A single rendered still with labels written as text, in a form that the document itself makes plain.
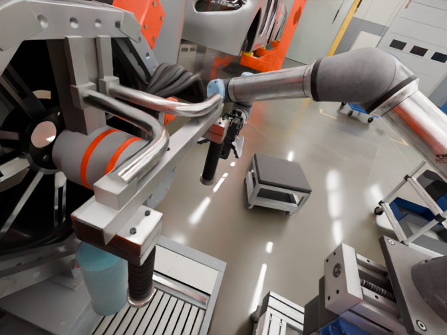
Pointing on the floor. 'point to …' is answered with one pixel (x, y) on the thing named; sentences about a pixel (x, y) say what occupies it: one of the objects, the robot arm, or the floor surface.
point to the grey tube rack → (420, 213)
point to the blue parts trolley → (359, 111)
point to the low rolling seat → (276, 184)
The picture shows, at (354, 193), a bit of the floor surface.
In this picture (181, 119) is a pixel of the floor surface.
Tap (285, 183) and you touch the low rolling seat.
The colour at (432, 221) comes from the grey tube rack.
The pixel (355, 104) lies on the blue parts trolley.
